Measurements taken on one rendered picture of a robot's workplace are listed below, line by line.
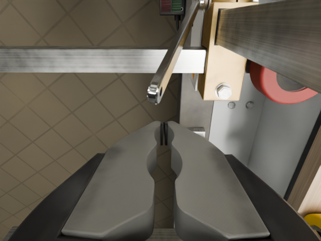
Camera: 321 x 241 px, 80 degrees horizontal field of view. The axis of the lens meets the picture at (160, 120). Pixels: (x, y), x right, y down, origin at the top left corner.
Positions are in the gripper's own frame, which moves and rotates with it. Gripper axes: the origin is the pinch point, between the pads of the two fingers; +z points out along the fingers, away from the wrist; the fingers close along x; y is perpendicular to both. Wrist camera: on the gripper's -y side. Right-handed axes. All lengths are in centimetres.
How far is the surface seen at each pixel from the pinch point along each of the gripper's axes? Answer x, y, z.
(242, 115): 22.6, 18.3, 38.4
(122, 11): -21, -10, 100
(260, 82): 10.8, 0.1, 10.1
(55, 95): -66, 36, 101
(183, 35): 1.5, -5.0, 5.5
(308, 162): 22.3, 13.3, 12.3
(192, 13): 2.6, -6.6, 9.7
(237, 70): 9.3, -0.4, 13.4
